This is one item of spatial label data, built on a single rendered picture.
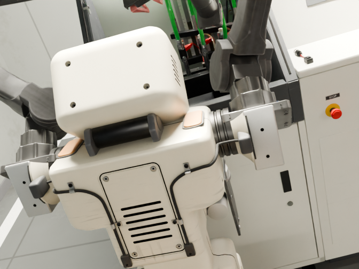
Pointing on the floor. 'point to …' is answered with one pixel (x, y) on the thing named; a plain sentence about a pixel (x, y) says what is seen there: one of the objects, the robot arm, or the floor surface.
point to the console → (337, 195)
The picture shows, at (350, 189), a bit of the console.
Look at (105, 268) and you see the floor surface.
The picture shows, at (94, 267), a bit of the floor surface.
